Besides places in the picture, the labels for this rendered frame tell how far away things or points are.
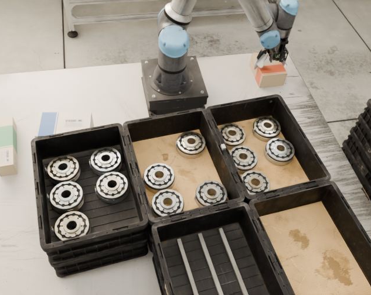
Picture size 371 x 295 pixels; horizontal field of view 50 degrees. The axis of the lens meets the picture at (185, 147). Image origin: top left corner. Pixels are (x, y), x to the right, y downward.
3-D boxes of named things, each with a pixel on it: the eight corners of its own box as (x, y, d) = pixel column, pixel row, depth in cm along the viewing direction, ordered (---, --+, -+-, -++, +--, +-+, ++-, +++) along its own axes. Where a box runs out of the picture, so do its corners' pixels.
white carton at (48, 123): (39, 150, 155) (34, 136, 148) (44, 127, 162) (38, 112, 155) (92, 149, 157) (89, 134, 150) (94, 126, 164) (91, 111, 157)
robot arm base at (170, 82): (153, 65, 173) (153, 48, 166) (188, 68, 175) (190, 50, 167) (152, 91, 165) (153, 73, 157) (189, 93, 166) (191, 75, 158)
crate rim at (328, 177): (203, 111, 145) (204, 106, 143) (278, 98, 152) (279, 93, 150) (245, 204, 122) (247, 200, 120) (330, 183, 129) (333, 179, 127)
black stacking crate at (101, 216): (38, 160, 139) (31, 139, 130) (123, 144, 146) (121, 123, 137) (50, 267, 116) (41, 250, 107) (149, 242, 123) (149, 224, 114)
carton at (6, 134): (0, 128, 161) (-4, 118, 156) (16, 126, 162) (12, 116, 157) (0, 177, 147) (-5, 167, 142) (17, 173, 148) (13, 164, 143)
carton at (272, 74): (248, 65, 194) (251, 52, 188) (272, 63, 196) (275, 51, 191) (259, 88, 185) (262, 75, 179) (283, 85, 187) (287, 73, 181)
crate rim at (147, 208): (122, 126, 138) (121, 122, 137) (203, 111, 145) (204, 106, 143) (149, 227, 115) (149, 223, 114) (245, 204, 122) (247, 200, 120)
